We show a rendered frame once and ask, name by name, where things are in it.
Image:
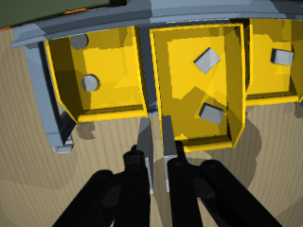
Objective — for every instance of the grey metal block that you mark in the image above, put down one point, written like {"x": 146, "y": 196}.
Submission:
{"x": 207, "y": 60}
{"x": 281, "y": 56}
{"x": 211, "y": 113}

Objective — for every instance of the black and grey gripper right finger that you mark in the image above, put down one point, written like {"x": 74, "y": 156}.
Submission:
{"x": 232, "y": 206}

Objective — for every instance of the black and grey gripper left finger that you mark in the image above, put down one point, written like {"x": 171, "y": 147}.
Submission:
{"x": 95, "y": 204}

